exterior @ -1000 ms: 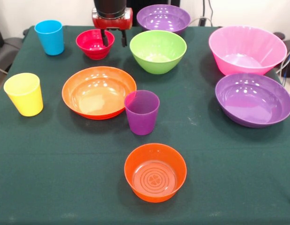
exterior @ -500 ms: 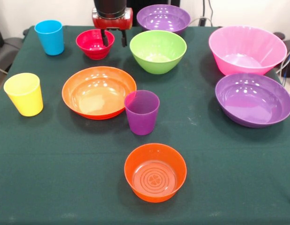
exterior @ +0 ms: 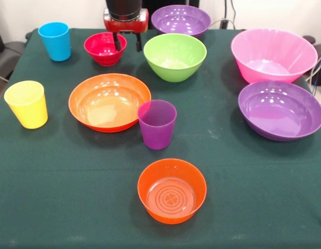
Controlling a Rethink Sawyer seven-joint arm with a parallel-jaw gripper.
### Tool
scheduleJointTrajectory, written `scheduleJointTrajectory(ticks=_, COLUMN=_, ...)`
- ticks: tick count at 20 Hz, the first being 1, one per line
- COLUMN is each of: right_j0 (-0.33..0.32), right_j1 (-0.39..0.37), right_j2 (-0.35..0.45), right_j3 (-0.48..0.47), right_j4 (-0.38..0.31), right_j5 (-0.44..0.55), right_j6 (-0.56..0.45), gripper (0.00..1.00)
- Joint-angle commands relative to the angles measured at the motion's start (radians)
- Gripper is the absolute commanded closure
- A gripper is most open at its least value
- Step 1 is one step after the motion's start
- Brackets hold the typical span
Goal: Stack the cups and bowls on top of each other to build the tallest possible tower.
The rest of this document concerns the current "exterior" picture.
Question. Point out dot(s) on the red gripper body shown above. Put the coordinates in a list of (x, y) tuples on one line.
[(126, 27)]

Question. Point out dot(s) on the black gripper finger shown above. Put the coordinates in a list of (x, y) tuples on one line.
[(118, 42), (138, 42)]

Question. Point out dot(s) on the red small bowl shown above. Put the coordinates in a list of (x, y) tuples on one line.
[(102, 55)]

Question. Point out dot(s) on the purple rounded deep bowl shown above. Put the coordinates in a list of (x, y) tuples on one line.
[(180, 22)]

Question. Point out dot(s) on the orange wide shallow bowl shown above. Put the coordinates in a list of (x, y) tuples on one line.
[(108, 103)]

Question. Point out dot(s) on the purple plastic cup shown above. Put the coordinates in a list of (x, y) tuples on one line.
[(156, 132)]

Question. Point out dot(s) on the orange small bowl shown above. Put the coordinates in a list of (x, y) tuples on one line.
[(150, 186)]

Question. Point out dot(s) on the green bowl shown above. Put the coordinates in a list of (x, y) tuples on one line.
[(173, 59)]

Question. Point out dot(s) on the blue plastic cup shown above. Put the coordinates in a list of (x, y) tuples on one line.
[(56, 44)]

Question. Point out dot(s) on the black power plug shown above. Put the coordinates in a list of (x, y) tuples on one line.
[(224, 24)]

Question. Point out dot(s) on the black small knob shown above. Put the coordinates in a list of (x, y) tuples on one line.
[(28, 35)]

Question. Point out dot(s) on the black office chair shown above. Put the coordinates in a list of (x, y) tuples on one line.
[(10, 52)]

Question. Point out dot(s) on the yellow plastic cup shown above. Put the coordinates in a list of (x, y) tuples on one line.
[(28, 111)]

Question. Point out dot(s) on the pink large bowl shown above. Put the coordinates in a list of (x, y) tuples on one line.
[(272, 57)]

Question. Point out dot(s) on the purple wide shallow bowl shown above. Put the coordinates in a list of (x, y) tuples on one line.
[(280, 111)]

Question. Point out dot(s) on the dark green table cloth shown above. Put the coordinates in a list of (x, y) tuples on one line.
[(72, 194)]

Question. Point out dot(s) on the black rounded object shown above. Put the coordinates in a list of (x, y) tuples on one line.
[(309, 39)]

